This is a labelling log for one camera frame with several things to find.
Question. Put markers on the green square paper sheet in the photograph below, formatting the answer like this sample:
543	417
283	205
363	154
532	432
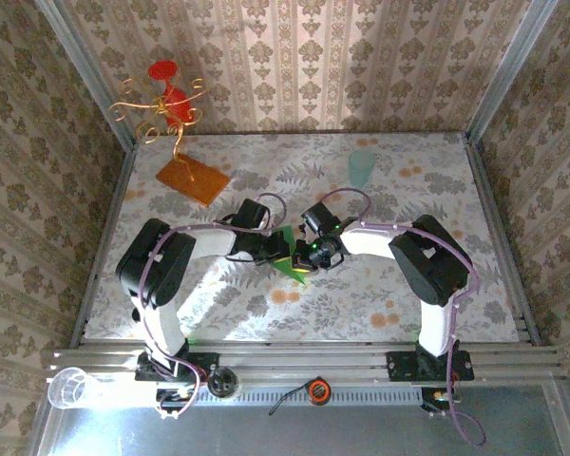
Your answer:
287	271

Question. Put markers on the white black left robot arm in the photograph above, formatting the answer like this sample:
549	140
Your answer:
161	328

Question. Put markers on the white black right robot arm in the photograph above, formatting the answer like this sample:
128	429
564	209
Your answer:
366	242

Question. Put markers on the floral print tablecloth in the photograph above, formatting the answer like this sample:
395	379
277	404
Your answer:
313	309

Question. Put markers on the teal translucent plastic cup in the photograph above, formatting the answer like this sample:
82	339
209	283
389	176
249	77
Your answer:
361	168

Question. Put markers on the orange black tape measure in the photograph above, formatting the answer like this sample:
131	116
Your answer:
319	391

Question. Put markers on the black round connector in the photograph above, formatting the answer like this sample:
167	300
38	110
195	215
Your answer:
222	382

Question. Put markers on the black round knob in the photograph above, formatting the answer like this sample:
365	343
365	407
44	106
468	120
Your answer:
136	314

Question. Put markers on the grey metal plate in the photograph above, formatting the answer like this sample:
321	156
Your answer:
313	432

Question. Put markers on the small black controller board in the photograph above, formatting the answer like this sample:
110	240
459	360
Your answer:
437	399
176	396

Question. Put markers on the red plastic wine glass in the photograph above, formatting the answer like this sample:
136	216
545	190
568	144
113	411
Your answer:
163	70

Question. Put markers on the clear plastic cup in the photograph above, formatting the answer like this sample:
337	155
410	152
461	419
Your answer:
69	392

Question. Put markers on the aluminium mounting rail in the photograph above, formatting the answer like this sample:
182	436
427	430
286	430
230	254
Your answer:
290	361

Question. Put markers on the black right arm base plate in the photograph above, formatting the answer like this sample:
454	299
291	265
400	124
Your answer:
408	368

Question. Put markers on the aluminium side rail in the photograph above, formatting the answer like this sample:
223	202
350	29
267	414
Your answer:
508	247
109	228

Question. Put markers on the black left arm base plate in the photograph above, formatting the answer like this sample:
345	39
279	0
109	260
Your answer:
145	375

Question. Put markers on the aluminium corner post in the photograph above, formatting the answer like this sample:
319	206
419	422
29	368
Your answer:
85	76
513	71

